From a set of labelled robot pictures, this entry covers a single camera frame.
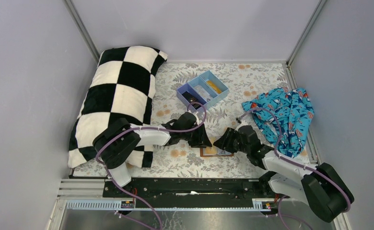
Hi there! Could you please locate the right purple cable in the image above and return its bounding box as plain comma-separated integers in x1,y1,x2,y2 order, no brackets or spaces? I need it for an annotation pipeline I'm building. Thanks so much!
236,107,352,230

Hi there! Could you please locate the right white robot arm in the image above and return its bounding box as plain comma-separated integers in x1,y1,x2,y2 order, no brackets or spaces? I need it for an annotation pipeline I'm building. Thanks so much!
213,125,355,222

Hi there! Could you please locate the purple cable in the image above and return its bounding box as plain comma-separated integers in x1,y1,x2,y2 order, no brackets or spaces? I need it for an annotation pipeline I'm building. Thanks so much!
236,107,352,230
94,101,208,230

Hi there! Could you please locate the blue compartment organizer box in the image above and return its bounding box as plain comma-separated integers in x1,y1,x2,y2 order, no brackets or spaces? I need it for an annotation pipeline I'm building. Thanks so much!
176,70,229,113

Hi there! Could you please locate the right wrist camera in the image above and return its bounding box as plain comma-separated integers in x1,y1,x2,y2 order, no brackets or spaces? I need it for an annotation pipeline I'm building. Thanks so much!
235,117,248,130

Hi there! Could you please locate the white slotted cable duct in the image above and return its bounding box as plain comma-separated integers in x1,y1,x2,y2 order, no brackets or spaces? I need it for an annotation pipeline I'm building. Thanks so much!
66,200,271,212

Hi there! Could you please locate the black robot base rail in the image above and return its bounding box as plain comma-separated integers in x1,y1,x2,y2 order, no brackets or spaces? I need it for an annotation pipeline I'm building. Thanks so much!
103,178,282,209

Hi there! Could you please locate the brown leather card holder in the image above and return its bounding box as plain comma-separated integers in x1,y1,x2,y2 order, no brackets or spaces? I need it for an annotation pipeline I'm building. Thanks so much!
200,136,234,157

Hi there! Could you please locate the floral table mat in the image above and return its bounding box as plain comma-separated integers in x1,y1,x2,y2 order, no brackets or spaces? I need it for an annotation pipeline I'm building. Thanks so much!
72,63,287,178

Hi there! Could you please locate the silver grey credit card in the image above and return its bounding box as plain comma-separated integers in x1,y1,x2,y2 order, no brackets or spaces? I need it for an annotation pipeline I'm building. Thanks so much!
195,85,213,102

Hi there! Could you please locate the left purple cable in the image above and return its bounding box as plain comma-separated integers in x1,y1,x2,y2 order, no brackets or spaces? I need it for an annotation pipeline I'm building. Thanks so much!
94,101,208,230

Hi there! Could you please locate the black item in box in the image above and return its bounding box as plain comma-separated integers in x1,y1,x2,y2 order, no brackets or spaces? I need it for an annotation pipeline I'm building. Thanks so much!
182,92,201,109

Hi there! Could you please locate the blue patterned cloth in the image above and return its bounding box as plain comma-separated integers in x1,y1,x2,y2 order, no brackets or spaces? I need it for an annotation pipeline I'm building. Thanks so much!
241,87,315,158

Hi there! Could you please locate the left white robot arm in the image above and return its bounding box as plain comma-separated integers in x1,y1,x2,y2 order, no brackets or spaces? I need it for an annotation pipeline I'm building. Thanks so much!
93,112,212,187

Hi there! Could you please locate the black white checkered pillow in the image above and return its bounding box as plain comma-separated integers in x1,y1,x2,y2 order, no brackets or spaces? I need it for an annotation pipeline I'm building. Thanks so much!
68,46,168,168

